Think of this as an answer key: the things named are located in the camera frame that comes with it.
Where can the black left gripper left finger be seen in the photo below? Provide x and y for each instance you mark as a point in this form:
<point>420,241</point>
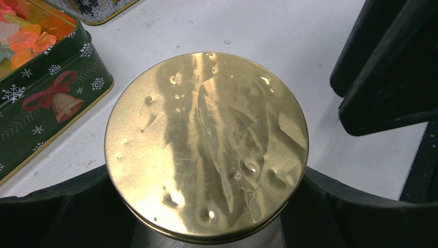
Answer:
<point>84,211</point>

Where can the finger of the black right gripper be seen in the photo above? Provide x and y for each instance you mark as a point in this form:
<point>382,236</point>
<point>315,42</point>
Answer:
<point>397,86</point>
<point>374,19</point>

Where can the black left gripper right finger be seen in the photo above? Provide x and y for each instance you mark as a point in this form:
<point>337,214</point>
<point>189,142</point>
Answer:
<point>324,212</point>

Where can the gold round lid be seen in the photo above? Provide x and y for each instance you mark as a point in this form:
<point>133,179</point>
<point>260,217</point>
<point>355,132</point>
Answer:
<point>206,146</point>

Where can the tin of translucent star candies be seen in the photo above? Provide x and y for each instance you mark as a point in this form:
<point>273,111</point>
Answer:
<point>51,74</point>

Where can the tin of pastel star candies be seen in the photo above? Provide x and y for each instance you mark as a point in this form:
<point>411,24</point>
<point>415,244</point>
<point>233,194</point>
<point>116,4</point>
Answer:
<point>92,12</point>

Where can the clear round plastic container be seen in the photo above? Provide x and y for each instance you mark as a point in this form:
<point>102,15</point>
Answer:
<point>270,236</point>

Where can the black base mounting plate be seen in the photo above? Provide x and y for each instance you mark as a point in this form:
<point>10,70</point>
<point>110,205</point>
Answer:
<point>421,184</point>

